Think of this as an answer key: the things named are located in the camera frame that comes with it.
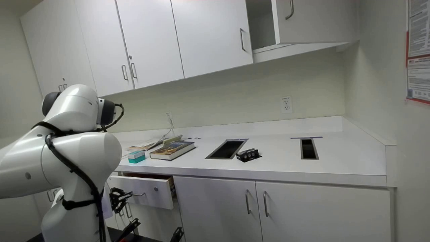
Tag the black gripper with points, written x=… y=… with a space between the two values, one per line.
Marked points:
x=117 y=201

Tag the white cabinet drawer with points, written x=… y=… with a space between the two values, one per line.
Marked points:
x=152 y=190

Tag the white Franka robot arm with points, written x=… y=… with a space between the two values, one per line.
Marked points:
x=68 y=156

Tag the white lower cabinet door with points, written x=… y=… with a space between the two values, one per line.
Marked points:
x=210 y=210
x=117 y=221
x=323 y=215
x=152 y=222

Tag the open white upper cabinet shelf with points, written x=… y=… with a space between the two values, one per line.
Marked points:
x=262 y=27

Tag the open white upper cabinet door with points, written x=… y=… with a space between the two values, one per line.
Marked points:
x=318 y=22

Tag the black red clamp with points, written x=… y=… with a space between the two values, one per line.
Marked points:
x=129 y=229
x=178 y=234

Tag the teal small box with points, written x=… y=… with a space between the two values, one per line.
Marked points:
x=136 y=156

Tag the dark hardcover book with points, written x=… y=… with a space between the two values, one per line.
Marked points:
x=172 y=149

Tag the small black device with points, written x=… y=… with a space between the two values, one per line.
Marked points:
x=248 y=155

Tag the narrow rectangular countertop opening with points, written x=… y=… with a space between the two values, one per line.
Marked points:
x=309 y=148

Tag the red bordered text poster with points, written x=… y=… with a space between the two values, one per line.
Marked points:
x=420 y=78

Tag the white wall outlet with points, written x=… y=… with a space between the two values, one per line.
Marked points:
x=285 y=105

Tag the white text wall poster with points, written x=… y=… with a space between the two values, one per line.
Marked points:
x=420 y=27

